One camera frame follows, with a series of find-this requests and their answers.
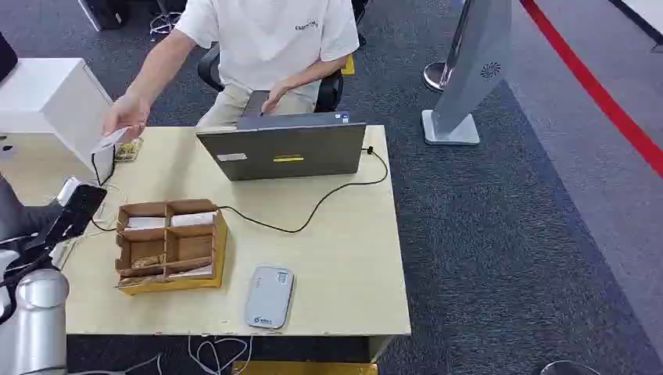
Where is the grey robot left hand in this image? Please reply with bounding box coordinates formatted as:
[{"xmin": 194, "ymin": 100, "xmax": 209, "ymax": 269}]
[{"xmin": 0, "ymin": 176, "xmax": 108, "ymax": 260}]

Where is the person's left hand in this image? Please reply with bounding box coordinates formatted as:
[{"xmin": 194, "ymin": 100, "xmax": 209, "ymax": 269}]
[{"xmin": 260, "ymin": 79, "xmax": 292, "ymax": 115}]

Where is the person's right hand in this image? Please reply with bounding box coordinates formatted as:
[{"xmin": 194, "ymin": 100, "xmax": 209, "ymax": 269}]
[{"xmin": 102, "ymin": 91, "xmax": 152, "ymax": 140}]

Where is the dark grey tablet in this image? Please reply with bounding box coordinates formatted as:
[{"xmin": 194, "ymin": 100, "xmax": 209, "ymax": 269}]
[{"xmin": 242, "ymin": 90, "xmax": 272, "ymax": 118}]

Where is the clear snack container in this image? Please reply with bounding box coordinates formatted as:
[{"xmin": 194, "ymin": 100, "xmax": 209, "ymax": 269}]
[{"xmin": 113, "ymin": 137, "xmax": 145, "ymax": 163}]

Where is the grey laptop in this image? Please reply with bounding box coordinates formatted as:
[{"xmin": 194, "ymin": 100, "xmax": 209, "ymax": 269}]
[{"xmin": 195, "ymin": 111, "xmax": 367, "ymax": 183}]

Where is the black office chair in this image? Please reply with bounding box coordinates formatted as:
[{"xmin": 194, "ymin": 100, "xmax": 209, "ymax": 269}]
[{"xmin": 197, "ymin": 43, "xmax": 345, "ymax": 114}]

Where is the person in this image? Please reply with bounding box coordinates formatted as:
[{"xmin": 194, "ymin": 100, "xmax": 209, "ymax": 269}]
[{"xmin": 173, "ymin": 0, "xmax": 361, "ymax": 130}]

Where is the white cabinet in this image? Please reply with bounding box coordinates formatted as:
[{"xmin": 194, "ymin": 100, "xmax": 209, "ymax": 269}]
[{"xmin": 0, "ymin": 57, "xmax": 116, "ymax": 185}]

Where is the brown printed card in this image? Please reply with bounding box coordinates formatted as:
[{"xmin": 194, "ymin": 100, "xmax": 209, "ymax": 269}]
[{"xmin": 131, "ymin": 253, "xmax": 167, "ymax": 270}]

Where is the wooden card box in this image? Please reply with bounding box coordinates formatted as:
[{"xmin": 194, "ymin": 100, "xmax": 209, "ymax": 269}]
[{"xmin": 114, "ymin": 198, "xmax": 229, "ymax": 297}]

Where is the black computer case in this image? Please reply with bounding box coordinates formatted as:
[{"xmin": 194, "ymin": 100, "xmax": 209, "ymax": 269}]
[{"xmin": 77, "ymin": 0, "xmax": 131, "ymax": 33}]

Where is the pale card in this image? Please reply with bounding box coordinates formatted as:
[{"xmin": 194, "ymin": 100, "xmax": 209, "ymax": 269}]
[{"xmin": 167, "ymin": 265, "xmax": 214, "ymax": 280}]

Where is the silver kiosk stand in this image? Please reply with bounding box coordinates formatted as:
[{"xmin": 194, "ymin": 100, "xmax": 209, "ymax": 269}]
[{"xmin": 421, "ymin": 0, "xmax": 514, "ymax": 146}]

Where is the yellow panel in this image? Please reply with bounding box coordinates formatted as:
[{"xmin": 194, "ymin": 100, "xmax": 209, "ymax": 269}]
[{"xmin": 231, "ymin": 360, "xmax": 380, "ymax": 375}]

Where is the chrome stanchion base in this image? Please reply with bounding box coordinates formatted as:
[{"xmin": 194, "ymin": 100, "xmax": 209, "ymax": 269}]
[{"xmin": 539, "ymin": 359, "xmax": 602, "ymax": 375}]

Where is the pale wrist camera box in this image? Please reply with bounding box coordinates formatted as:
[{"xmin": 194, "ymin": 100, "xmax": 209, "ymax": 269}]
[{"xmin": 56, "ymin": 177, "xmax": 82, "ymax": 207}]

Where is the thin white desk cable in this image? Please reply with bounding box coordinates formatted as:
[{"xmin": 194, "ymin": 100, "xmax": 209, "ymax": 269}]
[{"xmin": 52, "ymin": 184, "xmax": 129, "ymax": 270}]

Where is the black cabinet cable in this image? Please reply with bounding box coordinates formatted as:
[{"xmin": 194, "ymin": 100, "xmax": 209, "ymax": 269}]
[{"xmin": 91, "ymin": 151, "xmax": 116, "ymax": 187}]

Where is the black laptop cable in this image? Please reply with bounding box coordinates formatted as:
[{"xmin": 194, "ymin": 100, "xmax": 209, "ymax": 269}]
[{"xmin": 217, "ymin": 146, "xmax": 389, "ymax": 234}]

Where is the chrome stanchion post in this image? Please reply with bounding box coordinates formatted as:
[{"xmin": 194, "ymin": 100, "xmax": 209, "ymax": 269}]
[{"xmin": 422, "ymin": 0, "xmax": 475, "ymax": 95}]

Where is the white cable bundle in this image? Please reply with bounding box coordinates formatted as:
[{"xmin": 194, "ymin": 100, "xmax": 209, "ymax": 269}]
[{"xmin": 187, "ymin": 335, "xmax": 254, "ymax": 375}]

